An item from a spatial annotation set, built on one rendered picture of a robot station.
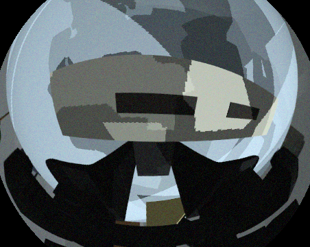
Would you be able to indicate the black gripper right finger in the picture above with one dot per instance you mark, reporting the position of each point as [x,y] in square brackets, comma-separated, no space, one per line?
[198,177]

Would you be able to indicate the black two-prong plug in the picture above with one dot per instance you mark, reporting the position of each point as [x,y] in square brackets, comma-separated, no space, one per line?
[153,158]

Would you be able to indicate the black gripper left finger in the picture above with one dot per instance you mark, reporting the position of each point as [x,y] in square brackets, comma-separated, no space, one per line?
[109,179]

